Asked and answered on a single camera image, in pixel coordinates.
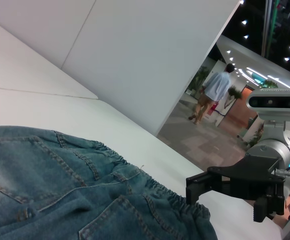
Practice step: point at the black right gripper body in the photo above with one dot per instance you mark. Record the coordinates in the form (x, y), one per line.
(249, 180)

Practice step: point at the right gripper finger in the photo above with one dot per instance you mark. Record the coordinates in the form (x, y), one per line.
(197, 185)
(262, 210)

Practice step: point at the blue denim shorts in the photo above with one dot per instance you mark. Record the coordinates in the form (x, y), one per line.
(60, 190)

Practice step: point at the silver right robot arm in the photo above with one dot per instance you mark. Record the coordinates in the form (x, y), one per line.
(277, 147)

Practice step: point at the green potted plant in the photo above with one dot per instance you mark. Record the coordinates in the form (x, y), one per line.
(269, 84)
(235, 93)
(201, 80)
(255, 137)

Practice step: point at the person in light blue shirt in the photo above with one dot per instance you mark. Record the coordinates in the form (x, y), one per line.
(217, 87)

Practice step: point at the grey green pillar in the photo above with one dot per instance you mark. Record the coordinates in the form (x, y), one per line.
(270, 27)

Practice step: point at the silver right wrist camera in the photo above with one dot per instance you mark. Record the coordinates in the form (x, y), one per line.
(274, 101)

